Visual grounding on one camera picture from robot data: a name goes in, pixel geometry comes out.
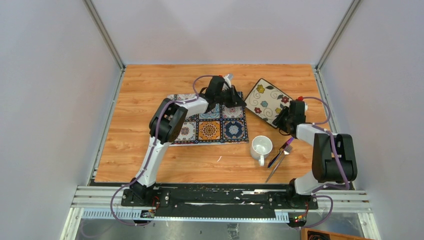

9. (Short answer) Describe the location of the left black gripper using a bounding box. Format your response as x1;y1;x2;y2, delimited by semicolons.
215;86;247;109

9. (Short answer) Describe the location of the square floral plate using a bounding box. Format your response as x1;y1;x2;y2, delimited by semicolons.
244;78;293;129

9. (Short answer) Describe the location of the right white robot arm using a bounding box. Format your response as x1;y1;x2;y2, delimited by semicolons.
272;100;358;209

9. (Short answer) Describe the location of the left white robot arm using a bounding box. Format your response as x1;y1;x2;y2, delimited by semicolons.
128;73;247;207

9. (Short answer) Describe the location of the silver fork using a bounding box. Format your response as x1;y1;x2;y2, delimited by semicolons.
265;145;293;183

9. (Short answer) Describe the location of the white mug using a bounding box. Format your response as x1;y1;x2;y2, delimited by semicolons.
250;135;273;167

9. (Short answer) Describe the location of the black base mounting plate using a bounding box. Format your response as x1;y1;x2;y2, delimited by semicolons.
121;183;318;219

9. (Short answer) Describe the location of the orange wooden box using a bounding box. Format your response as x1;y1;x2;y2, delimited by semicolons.
300;228;368;240

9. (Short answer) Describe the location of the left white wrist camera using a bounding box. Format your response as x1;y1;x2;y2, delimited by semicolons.
223;73;234;86

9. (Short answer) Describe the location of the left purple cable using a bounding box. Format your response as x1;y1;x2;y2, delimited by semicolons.
109;75;216;228

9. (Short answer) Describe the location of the aluminium frame rail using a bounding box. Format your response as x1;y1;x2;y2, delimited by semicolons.
71;184;372;224

